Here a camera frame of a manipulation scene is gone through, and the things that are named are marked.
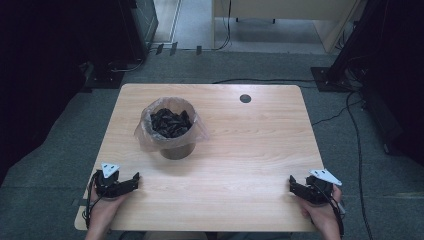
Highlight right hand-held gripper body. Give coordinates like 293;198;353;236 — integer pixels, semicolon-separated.
305;168;343;205

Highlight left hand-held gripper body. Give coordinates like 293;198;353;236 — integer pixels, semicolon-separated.
94;161;122;200

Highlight person's right hand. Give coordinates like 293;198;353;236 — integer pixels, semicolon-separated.
297;184;344;231

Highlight person's left hand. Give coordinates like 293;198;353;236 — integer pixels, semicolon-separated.
87;185;132;230

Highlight bin with plastic liner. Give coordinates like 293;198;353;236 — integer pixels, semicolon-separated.
133;96;211;153

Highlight brown round bin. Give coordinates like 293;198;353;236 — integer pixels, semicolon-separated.
159;142;197;161

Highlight dark crumpled scraps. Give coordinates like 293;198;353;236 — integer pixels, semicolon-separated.
149;107;194;139

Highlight dark glass cabinet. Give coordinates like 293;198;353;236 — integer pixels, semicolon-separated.
129;0;160;54

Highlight light wooden desk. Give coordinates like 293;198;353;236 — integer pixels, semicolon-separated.
211;0;364;55

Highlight right hand-held gripper black cable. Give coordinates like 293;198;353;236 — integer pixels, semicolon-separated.
312;182;346;240

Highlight hand-held gripper black cable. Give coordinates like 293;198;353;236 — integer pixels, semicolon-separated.
82;170;102;230
312;182;346;240

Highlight left hand-held gripper black cable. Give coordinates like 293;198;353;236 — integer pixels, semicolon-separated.
82;170;102;230

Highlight long black floor cable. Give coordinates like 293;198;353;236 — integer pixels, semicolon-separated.
345;90;375;240

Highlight black stand base plate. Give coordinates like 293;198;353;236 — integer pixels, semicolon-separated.
83;60;127;90
310;66;355;93

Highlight thin black floor cable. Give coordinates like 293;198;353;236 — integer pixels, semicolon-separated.
211;77;318;86

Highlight white floor cable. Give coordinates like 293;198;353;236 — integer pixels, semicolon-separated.
110;58;145;74

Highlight black hanging cable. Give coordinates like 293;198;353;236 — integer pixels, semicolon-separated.
215;0;233;52

